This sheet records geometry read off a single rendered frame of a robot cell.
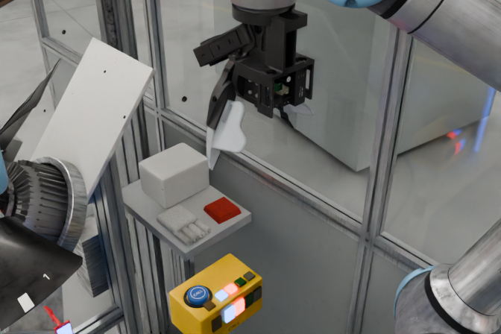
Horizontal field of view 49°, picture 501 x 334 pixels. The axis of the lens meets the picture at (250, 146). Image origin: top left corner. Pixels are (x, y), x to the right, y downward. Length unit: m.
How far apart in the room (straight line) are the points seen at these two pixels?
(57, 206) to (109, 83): 0.30
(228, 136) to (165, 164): 0.97
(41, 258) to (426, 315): 0.65
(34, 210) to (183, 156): 0.55
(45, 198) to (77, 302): 1.41
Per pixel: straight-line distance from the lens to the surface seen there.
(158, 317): 2.36
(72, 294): 2.66
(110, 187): 1.44
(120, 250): 1.57
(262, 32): 0.63
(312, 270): 1.58
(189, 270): 1.82
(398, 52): 1.10
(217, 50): 0.69
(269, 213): 1.60
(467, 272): 0.82
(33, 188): 1.26
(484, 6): 0.47
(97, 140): 1.32
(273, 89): 0.64
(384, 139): 1.19
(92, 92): 1.38
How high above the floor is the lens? 1.88
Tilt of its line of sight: 33 degrees down
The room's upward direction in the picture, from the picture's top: straight up
